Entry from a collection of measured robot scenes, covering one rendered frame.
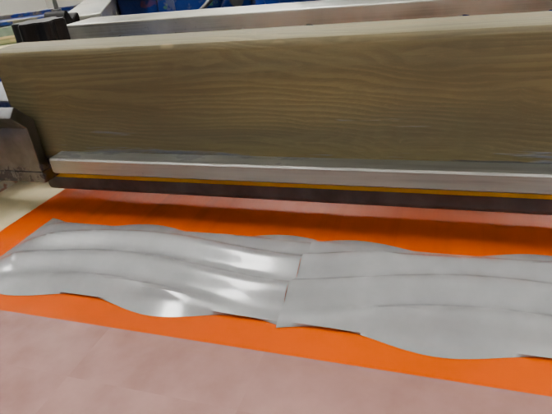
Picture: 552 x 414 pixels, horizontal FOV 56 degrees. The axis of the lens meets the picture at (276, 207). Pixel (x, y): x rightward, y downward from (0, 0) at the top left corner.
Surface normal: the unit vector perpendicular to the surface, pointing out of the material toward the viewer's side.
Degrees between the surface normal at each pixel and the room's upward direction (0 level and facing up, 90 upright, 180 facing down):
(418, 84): 90
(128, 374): 0
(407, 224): 0
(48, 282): 26
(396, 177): 90
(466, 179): 90
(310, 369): 0
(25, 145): 90
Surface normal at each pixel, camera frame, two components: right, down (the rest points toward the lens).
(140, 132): -0.31, 0.48
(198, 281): -0.34, -0.53
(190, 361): -0.11, -0.88
